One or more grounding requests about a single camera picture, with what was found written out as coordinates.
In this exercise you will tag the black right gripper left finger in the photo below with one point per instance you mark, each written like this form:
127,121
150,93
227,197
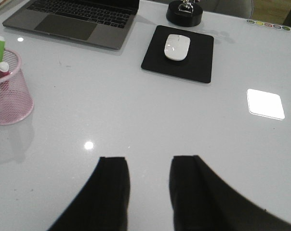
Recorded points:
102,203

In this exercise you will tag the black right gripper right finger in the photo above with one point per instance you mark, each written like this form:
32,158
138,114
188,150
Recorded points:
202,201

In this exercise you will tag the pink highlighter pen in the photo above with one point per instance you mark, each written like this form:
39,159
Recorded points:
4,71

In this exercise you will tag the pink mesh pen holder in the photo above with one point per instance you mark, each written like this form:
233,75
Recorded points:
15,100

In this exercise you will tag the black mouse pad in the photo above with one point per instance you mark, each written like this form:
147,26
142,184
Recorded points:
196,66

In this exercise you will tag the white computer mouse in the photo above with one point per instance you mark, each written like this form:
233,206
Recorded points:
176,47

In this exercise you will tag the grey laptop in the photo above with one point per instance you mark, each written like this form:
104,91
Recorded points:
104,23

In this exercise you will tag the coloured sticker strip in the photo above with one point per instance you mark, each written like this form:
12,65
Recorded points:
268,25

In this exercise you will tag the ferris wheel desk ornament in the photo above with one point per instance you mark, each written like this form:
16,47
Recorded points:
185,13

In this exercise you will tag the grey right chair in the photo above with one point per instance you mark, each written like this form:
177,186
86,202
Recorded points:
238,8

